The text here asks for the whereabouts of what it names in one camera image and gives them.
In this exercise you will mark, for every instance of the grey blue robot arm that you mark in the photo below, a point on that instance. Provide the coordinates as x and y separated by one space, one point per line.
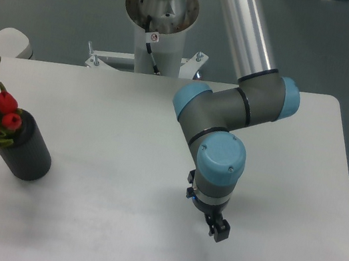
208 118

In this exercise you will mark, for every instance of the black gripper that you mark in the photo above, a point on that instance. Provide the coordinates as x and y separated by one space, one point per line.
219 227

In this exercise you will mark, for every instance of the white chair seat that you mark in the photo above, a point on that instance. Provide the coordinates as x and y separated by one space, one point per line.
15 44

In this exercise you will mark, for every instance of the black ribbed cylindrical vase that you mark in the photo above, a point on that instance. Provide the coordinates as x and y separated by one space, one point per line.
28 157

